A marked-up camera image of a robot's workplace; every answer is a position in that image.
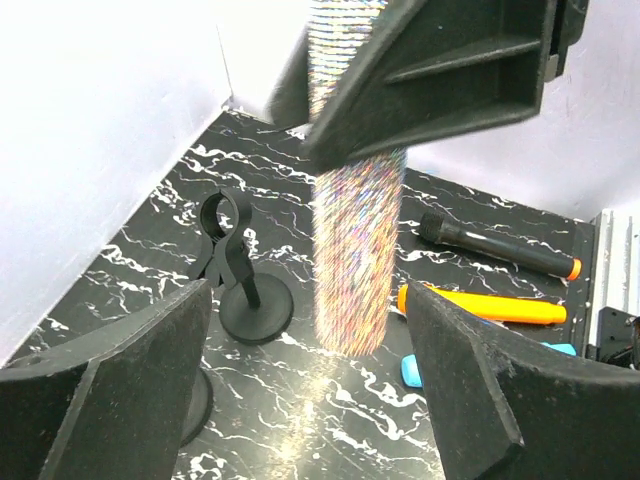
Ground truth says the round base stand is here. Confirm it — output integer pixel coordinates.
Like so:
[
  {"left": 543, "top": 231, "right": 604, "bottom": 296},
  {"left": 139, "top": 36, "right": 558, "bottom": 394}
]
[
  {"left": 187, "top": 188, "right": 294, "bottom": 345},
  {"left": 181, "top": 368, "right": 214, "bottom": 447}
]

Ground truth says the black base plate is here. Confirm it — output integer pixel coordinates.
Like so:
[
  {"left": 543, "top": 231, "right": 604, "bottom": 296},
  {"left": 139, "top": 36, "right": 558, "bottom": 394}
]
[{"left": 586, "top": 307, "right": 639, "bottom": 370}]

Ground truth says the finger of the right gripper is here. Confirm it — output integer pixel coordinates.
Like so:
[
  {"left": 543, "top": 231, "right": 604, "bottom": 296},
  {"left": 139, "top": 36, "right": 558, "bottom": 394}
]
[
  {"left": 268, "top": 29, "right": 310, "bottom": 128},
  {"left": 304, "top": 1, "right": 556, "bottom": 173}
]

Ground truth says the aluminium frame rail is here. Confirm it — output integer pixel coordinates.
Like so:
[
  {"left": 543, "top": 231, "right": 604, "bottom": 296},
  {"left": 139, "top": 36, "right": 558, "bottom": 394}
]
[{"left": 587, "top": 209, "right": 639, "bottom": 351}]

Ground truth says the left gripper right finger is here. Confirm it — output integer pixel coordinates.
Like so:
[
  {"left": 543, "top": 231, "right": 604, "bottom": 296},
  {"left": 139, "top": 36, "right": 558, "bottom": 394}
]
[{"left": 406, "top": 282, "right": 639, "bottom": 479}]

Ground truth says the glitter silver microphone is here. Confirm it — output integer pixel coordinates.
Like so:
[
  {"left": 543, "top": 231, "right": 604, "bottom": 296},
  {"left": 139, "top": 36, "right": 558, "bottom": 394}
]
[{"left": 309, "top": 1, "right": 406, "bottom": 356}]

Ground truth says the cyan toy microphone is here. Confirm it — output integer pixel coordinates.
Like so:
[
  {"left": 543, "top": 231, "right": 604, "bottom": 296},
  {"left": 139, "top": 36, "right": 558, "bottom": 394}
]
[{"left": 400, "top": 342, "right": 577, "bottom": 389}]

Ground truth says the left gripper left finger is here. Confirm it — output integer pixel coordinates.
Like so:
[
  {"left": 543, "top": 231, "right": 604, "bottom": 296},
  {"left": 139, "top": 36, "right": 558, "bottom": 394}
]
[{"left": 1, "top": 280, "right": 211, "bottom": 479}]

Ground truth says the black microphone orange ring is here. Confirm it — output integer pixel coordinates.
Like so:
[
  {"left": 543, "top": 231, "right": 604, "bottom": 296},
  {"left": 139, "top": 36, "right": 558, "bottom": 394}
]
[{"left": 418, "top": 209, "right": 584, "bottom": 282}]

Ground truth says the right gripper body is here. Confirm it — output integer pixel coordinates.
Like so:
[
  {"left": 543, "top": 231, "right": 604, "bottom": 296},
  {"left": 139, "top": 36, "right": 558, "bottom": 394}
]
[{"left": 544, "top": 0, "right": 590, "bottom": 82}]

